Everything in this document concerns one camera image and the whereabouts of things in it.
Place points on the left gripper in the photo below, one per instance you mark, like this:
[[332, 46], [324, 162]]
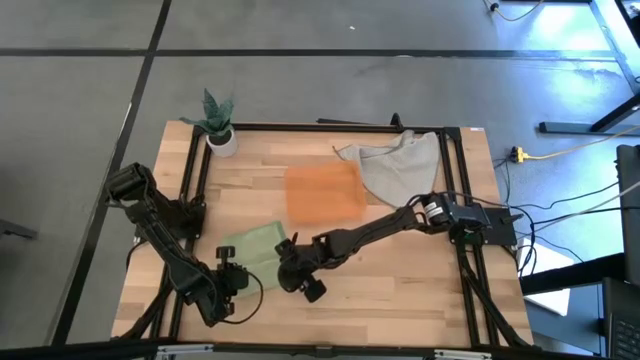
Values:
[[224, 285]]

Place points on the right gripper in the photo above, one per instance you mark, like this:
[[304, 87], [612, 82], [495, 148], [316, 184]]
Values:
[[292, 270]]

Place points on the green microfiber towel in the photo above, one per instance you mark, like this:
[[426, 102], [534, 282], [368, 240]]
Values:
[[260, 245]]

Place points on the grey waffle microfiber towel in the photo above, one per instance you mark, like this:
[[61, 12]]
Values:
[[400, 165]]

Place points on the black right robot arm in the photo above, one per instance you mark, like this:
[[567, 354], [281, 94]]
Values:
[[370, 232]]

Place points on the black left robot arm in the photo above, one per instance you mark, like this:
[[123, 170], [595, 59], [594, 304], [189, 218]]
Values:
[[167, 245]]

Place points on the snake plant in white pot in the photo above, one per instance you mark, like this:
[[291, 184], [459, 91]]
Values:
[[222, 145]]

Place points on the black crossbar with silver brackets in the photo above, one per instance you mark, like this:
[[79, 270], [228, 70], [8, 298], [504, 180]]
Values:
[[75, 350]]

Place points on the grey furniture foot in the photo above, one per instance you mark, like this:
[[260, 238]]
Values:
[[15, 230]]

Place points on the black laptop keyboard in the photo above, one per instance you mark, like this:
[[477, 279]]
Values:
[[625, 340]]

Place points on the black monitor back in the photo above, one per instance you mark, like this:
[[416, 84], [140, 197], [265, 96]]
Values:
[[631, 215]]

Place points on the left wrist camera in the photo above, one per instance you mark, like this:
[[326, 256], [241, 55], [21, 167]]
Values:
[[240, 279]]

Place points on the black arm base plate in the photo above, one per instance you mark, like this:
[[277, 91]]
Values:
[[196, 215], [502, 230]]

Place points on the black aluminium table frame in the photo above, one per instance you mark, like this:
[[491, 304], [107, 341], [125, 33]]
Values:
[[350, 128]]

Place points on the black desk leg frame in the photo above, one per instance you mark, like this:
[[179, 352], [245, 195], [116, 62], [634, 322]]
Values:
[[565, 127]]

